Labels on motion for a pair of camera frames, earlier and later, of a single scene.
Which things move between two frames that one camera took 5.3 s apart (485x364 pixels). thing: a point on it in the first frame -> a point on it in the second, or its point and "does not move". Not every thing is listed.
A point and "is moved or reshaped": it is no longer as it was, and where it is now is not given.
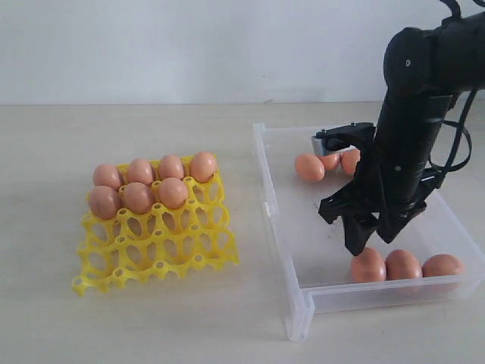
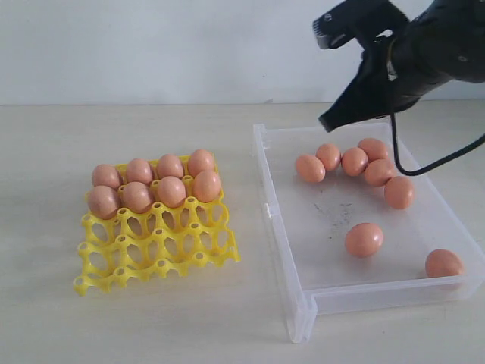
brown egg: [170, 167] does not move
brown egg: [402, 264] -> [206, 186]
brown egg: [368, 266] is moved or reshaped
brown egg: [136, 197] does not move
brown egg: [173, 192] does not move
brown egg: [139, 171] does not move
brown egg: [350, 158] does not move
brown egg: [106, 175] does not move
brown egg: [103, 202] does not move
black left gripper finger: [339, 202] -> [367, 96]
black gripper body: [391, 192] -> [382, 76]
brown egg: [203, 167] does not move
